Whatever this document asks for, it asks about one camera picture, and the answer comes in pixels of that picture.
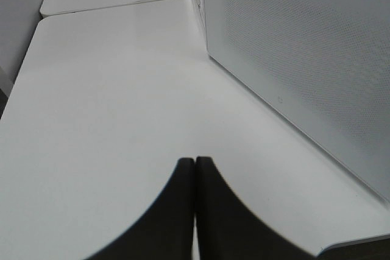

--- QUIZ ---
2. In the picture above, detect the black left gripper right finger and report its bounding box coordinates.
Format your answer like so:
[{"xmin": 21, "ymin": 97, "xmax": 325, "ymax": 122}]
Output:
[{"xmin": 196, "ymin": 156, "xmax": 314, "ymax": 259}]

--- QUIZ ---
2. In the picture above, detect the white microwave door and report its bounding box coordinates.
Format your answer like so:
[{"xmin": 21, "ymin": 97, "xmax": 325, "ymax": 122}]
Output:
[{"xmin": 204, "ymin": 0, "xmax": 389, "ymax": 199}]

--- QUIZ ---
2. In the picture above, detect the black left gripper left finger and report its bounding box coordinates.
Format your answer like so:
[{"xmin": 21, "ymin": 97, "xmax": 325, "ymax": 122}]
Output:
[{"xmin": 89, "ymin": 158, "xmax": 195, "ymax": 259}]

